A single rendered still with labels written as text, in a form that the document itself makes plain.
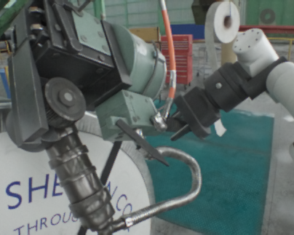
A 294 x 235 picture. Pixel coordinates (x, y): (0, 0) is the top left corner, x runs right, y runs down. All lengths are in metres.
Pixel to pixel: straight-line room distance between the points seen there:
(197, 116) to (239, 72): 0.12
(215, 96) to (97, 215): 0.31
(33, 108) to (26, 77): 0.04
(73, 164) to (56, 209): 0.24
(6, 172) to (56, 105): 0.20
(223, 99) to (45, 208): 0.43
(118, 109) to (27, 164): 0.21
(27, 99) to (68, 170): 0.11
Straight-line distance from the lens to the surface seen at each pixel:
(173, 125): 0.48
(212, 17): 0.90
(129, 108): 0.33
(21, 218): 0.49
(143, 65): 0.38
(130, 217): 0.37
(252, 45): 0.45
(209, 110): 0.49
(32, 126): 0.25
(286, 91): 0.39
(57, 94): 0.28
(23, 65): 0.29
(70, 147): 0.31
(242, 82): 0.47
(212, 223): 1.96
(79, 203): 0.31
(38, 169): 0.47
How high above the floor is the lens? 1.44
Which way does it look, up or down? 22 degrees down
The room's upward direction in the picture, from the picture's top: 4 degrees counter-clockwise
